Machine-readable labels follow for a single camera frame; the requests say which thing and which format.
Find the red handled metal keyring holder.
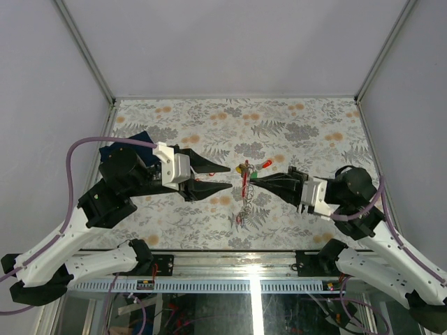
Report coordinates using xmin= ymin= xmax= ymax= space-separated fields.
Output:
xmin=236 ymin=160 xmax=253 ymax=225

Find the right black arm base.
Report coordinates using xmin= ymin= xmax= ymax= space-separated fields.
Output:
xmin=295 ymin=251 xmax=342 ymax=277

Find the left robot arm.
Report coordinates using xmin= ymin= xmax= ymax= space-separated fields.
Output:
xmin=1 ymin=143 xmax=231 ymax=306

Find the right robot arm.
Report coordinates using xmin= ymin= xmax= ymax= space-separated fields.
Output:
xmin=250 ymin=165 xmax=446 ymax=334

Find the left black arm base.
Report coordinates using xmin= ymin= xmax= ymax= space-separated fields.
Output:
xmin=140 ymin=254 xmax=175 ymax=278

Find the far red key tag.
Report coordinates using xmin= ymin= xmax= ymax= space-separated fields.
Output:
xmin=255 ymin=160 xmax=272 ymax=171

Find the dark blue folded cloth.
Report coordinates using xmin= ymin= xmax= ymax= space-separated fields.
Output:
xmin=99 ymin=131 xmax=160 ymax=167

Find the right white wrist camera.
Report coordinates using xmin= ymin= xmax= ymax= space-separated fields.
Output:
xmin=300 ymin=177 xmax=335 ymax=221

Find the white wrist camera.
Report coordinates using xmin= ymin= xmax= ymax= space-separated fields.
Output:
xmin=152 ymin=142 xmax=191 ymax=191
xmin=300 ymin=177 xmax=335 ymax=221

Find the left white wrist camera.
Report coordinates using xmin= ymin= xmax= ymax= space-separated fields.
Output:
xmin=152 ymin=142 xmax=191 ymax=191

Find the aluminium front rail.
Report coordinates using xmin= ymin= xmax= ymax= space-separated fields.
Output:
xmin=62 ymin=246 xmax=298 ymax=286

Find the slotted white cable duct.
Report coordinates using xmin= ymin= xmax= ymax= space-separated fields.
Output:
xmin=73 ymin=278 xmax=325 ymax=294

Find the left aluminium corner post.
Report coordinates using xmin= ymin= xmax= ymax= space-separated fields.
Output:
xmin=51 ymin=0 xmax=116 ymax=105

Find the aluminium corner post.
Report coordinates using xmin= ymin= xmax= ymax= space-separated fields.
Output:
xmin=51 ymin=0 xmax=116 ymax=105
xmin=354 ymin=0 xmax=419 ymax=104

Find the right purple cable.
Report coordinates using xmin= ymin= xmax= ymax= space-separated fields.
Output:
xmin=330 ymin=175 xmax=447 ymax=283

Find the right aluminium corner post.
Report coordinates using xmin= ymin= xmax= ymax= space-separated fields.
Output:
xmin=354 ymin=0 xmax=419 ymax=104

